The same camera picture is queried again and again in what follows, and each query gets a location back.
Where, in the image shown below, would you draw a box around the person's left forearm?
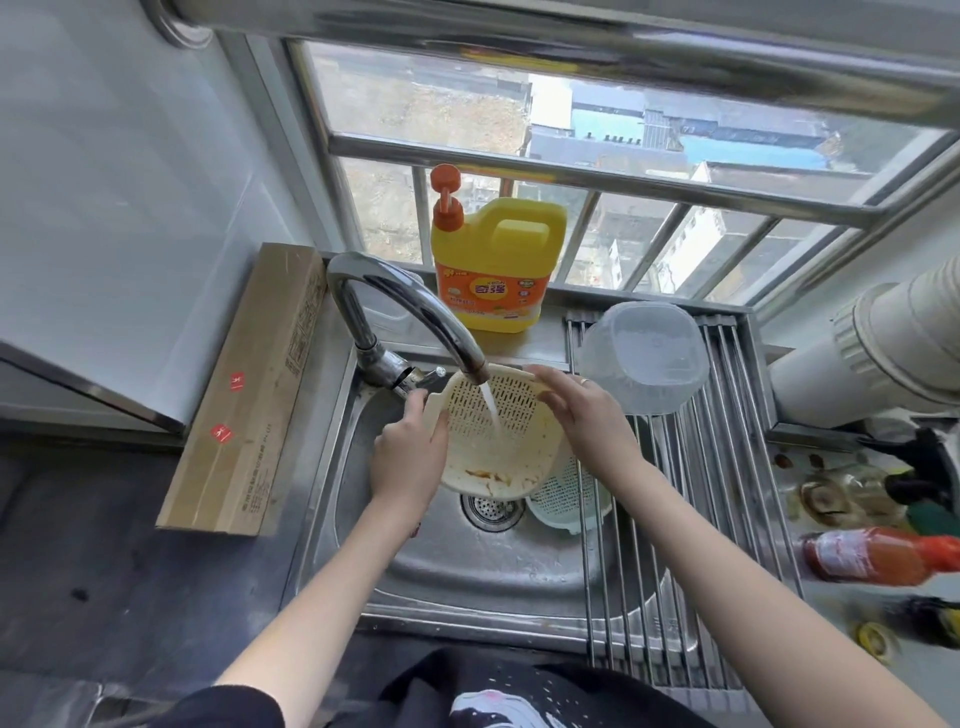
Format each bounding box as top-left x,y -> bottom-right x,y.
213,496 -> 435,728

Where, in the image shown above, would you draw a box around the stainless steel sink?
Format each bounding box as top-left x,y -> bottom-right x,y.
287,343 -> 753,670

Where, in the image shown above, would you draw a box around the pale green plastic colander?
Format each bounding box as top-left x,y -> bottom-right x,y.
524,450 -> 615,536

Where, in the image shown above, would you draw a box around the clear plastic food container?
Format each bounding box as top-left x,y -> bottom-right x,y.
576,300 -> 712,418

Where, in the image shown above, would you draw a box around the person's right hand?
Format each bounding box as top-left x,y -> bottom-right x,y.
522,364 -> 644,490

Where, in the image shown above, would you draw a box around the dark bottle yellow cap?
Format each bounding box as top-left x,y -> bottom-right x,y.
850,595 -> 960,666

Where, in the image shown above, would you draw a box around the steel sink drain strainer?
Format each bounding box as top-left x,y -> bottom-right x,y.
459,491 -> 528,533

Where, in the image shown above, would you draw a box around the red sauce bottle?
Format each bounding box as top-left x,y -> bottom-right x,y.
798,526 -> 960,588

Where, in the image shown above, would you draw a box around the curved steel faucet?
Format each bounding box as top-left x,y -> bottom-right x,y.
325,251 -> 491,399

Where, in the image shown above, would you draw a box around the long brown cardboard box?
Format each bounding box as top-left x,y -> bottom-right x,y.
154,241 -> 330,539

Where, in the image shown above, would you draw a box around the steel roll-up drying rack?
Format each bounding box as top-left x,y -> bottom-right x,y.
563,309 -> 808,693

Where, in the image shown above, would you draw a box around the person's right forearm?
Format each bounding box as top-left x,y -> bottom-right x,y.
597,451 -> 960,728

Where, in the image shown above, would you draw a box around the white plastic drain pipe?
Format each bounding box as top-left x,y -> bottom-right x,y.
768,253 -> 960,430

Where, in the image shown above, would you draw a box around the cream plastic colander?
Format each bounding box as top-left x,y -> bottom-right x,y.
423,364 -> 576,501

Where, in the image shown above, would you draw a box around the aluminium window frame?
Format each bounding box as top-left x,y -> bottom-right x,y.
216,30 -> 960,318

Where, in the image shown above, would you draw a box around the steel window guard bars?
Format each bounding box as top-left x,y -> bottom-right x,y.
328,132 -> 888,303

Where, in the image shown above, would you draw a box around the clear glass bottle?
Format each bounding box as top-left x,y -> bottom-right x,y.
780,463 -> 910,531

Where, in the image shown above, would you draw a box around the person's black printed shirt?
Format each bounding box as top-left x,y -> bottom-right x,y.
148,648 -> 723,728

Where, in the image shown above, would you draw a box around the yellow detergent bottle orange pump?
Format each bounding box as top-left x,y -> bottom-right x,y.
429,163 -> 570,336

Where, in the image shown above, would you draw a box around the person's left hand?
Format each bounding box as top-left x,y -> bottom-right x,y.
366,391 -> 453,538

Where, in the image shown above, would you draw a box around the thick steel rail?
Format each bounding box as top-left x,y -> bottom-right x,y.
141,0 -> 960,127

